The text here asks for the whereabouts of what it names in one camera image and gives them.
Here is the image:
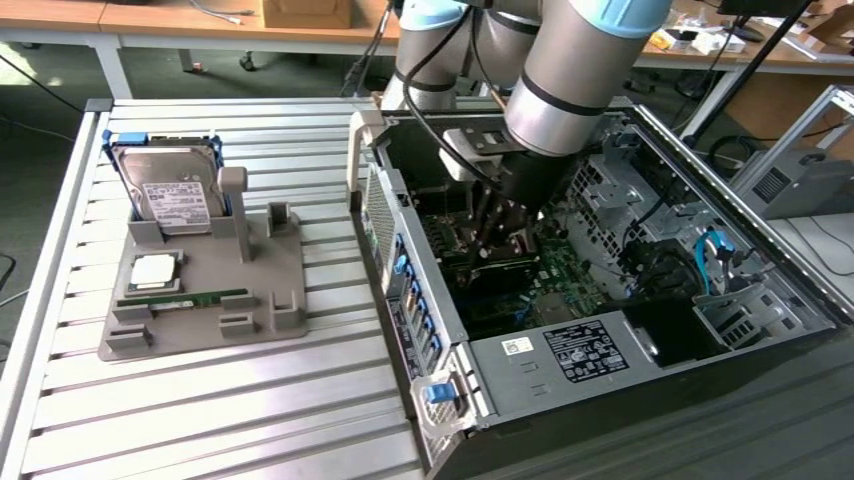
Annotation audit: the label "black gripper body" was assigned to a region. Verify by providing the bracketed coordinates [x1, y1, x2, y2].
[496, 148, 581, 220]

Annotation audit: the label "CPU socket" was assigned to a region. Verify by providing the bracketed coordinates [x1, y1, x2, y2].
[451, 214, 479, 250]

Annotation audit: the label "grey metal disk bay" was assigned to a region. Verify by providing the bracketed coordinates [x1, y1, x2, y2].
[552, 112, 713, 271]

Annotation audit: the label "green motherboard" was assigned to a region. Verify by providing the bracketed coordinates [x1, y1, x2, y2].
[416, 209, 617, 337]

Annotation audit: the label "silver chipset heat sink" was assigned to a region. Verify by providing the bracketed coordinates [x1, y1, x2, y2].
[532, 294, 581, 325]

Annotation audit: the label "grey power supply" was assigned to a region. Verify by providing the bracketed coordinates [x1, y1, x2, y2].
[470, 313, 662, 432]

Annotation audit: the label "blue case latch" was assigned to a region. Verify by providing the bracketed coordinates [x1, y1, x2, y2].
[426, 383, 460, 407]

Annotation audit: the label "open grey PC case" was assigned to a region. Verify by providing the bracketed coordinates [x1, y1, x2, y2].
[347, 97, 854, 480]

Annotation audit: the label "orange white box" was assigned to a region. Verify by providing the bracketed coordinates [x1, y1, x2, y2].
[647, 27, 702, 51]

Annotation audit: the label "small white box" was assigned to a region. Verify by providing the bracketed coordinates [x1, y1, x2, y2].
[693, 33, 747, 56]

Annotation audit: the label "grey equipment box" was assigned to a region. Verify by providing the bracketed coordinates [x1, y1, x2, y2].
[750, 149, 854, 221]

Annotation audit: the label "black stand pole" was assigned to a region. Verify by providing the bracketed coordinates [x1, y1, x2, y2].
[678, 0, 822, 146]

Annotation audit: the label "grey parts rack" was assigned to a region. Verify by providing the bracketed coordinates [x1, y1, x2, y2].
[97, 166, 312, 362]

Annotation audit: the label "green RAM stick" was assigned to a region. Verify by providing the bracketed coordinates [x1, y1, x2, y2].
[117, 291, 248, 310]

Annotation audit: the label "wooden desk grey legs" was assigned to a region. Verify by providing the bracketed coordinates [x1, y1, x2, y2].
[626, 0, 854, 146]
[0, 0, 402, 99]

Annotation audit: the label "brown cardboard box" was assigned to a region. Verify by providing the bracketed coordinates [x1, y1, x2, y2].
[262, 0, 355, 29]

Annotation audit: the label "black monitor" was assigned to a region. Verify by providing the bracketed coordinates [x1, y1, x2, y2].
[717, 0, 814, 44]

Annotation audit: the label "hard disk with blue carrier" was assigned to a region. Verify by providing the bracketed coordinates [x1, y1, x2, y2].
[101, 128, 232, 237]

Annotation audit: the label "silver CPU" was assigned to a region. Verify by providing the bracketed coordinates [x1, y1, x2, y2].
[128, 253, 183, 292]

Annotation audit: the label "brown cardboard piece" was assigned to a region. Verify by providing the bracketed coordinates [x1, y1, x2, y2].
[803, 4, 854, 49]

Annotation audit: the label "metal slat table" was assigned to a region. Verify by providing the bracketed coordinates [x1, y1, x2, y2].
[0, 96, 639, 480]

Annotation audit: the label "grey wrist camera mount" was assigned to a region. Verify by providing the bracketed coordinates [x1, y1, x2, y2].
[440, 127, 520, 182]

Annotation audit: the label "black wire bundle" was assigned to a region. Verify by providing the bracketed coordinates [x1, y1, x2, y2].
[617, 234, 702, 302]

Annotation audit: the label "blue disk wire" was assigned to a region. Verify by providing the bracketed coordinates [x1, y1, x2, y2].
[691, 225, 737, 297]

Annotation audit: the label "coiled black cable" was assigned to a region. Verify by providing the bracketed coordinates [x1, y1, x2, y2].
[706, 134, 759, 169]

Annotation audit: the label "aluminium frame profile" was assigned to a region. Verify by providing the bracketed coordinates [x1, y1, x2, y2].
[726, 83, 854, 191]

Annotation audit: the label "white cable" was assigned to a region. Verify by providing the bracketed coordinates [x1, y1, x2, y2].
[190, 0, 259, 25]

